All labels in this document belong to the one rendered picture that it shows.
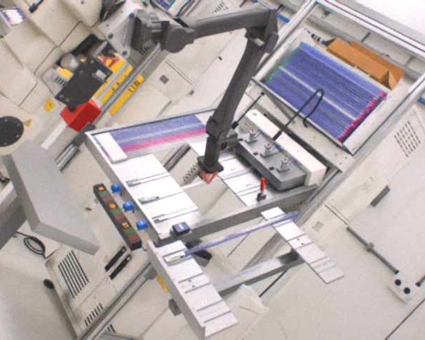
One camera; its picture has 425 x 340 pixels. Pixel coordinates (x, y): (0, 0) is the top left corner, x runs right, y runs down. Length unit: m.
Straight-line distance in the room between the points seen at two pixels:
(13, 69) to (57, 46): 0.13
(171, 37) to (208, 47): 1.88
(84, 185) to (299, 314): 1.65
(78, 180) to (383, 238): 1.99
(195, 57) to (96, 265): 1.52
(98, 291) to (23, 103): 1.05
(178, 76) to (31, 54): 1.86
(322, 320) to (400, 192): 0.98
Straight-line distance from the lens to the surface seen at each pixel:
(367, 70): 2.63
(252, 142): 2.18
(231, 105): 1.79
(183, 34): 1.46
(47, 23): 1.48
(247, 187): 2.02
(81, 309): 2.37
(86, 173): 3.37
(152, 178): 2.00
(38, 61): 1.53
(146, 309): 2.12
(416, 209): 3.52
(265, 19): 1.67
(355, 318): 3.46
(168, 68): 3.22
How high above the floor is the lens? 1.18
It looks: 5 degrees down
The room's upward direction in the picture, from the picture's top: 42 degrees clockwise
